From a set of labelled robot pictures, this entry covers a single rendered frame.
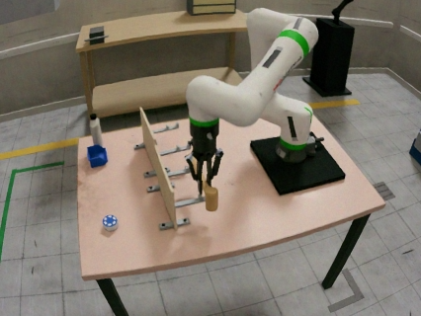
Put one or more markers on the small blue bin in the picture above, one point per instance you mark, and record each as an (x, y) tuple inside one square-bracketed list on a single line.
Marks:
[(99, 152)]

